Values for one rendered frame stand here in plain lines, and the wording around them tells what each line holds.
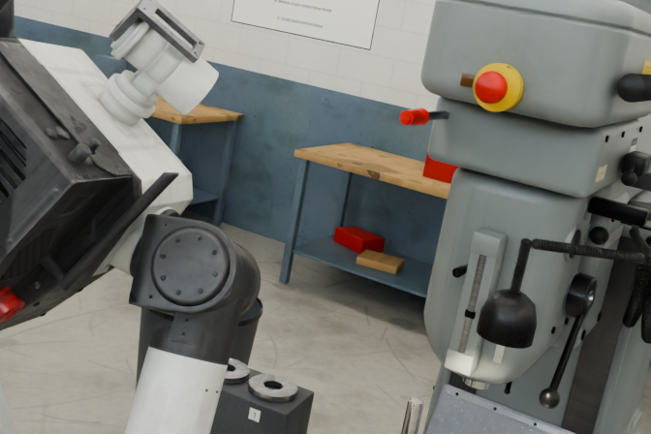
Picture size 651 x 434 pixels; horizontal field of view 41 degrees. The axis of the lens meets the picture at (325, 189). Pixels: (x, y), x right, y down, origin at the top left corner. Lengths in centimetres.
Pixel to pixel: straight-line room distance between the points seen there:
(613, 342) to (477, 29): 81
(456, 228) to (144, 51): 55
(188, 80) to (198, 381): 33
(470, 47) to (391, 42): 490
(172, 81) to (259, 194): 560
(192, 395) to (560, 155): 58
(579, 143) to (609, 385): 70
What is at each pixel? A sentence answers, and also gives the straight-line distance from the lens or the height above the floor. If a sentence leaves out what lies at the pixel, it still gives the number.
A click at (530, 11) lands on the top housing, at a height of 186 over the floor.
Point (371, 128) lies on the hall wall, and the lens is 608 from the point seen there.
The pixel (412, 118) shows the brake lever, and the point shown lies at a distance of 112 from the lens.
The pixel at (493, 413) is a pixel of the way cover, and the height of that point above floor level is 108.
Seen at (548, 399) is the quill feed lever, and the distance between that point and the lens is 133.
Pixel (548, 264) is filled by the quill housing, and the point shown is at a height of 152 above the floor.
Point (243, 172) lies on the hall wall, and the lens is 664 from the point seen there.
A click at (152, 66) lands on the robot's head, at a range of 100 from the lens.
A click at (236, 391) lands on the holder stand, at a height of 112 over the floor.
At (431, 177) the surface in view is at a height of 89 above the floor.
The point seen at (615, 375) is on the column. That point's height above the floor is 124.
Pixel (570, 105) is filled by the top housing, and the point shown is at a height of 176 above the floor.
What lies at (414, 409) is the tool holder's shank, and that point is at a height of 127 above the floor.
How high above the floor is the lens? 183
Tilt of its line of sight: 12 degrees down
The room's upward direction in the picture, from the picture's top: 10 degrees clockwise
